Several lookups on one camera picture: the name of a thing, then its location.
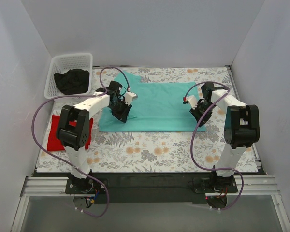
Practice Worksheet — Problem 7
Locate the teal t shirt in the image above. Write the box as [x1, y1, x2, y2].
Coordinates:
[98, 72, 197, 132]

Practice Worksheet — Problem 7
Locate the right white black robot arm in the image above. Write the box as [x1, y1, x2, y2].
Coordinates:
[183, 81, 260, 193]

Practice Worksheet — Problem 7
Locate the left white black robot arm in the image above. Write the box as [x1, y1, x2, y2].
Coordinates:
[56, 81, 138, 193]

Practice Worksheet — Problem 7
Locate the black crumpled t shirt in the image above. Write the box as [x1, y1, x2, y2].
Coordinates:
[54, 69, 90, 95]

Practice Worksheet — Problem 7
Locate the floral patterned table cloth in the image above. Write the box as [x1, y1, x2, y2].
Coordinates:
[36, 67, 259, 173]

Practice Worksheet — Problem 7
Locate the white plastic basket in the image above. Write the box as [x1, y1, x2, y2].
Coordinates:
[44, 53, 93, 102]

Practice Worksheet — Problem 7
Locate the red folded t shirt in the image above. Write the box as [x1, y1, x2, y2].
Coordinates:
[47, 115, 94, 151]

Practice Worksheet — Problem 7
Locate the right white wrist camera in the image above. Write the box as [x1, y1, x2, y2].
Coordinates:
[183, 95, 198, 109]

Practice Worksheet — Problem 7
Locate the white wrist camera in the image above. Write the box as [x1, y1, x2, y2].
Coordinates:
[183, 95, 198, 109]
[124, 91, 138, 105]

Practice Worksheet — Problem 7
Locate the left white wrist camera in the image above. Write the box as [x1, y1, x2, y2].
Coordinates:
[124, 91, 138, 105]

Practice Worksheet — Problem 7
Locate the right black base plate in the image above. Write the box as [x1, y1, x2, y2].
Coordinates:
[192, 176, 238, 193]

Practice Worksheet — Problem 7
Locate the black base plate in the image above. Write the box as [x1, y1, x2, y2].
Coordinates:
[192, 176, 238, 193]
[65, 179, 106, 194]

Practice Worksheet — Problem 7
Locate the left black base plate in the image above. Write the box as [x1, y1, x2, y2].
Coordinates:
[65, 179, 106, 194]

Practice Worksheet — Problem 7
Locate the aluminium frame rail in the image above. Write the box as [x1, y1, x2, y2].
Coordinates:
[22, 174, 280, 196]

